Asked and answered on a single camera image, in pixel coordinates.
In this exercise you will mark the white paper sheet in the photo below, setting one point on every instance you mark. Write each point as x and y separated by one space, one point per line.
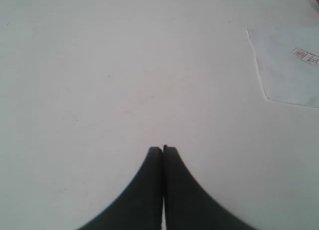
288 64

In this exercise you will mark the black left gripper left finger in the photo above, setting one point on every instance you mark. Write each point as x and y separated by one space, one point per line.
139 206

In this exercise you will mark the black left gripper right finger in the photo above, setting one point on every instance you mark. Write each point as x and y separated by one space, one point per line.
187 206

